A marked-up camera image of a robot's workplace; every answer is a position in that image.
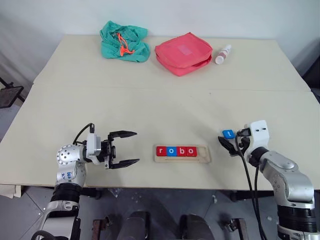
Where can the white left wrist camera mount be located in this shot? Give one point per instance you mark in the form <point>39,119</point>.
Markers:
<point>93,145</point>

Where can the black metal stand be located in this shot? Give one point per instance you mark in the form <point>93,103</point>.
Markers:
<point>10,96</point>

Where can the dark furniture piece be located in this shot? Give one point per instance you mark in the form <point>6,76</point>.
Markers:
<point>313,75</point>

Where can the white plastic bottle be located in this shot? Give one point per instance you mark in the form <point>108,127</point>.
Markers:
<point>222,55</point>

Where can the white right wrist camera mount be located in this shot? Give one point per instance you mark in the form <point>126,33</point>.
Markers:
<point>260,135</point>

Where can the red letter o tile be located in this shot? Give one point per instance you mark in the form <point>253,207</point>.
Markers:
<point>191,151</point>

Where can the pink zippered fabric pouch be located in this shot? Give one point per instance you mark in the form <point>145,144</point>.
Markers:
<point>182,56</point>

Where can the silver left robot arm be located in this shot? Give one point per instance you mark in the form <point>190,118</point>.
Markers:
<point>67,155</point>

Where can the black table foot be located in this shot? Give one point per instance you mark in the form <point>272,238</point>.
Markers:
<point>91,193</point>

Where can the red letter r tile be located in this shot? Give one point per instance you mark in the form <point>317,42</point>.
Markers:
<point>161,151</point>

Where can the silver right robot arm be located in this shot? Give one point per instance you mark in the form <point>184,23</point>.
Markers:
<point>282,168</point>

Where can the red letter b tile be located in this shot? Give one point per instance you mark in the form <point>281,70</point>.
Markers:
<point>182,151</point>

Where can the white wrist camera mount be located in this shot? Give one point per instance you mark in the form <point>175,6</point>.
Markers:
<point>260,135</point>
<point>93,145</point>

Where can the rusty metal bracket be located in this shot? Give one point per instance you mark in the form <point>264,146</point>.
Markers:
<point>240,228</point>
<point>97,228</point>

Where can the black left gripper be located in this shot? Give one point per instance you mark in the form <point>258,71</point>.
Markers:
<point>108,150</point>

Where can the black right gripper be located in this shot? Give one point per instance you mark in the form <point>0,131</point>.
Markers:
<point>243,145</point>

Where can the blue letter o tile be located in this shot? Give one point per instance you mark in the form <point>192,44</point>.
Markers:
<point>171,151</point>

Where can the wooden letter tile tray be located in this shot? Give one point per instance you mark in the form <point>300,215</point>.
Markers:
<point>203,153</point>

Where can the blue letter t tile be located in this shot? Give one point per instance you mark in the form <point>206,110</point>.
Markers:
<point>228,134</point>

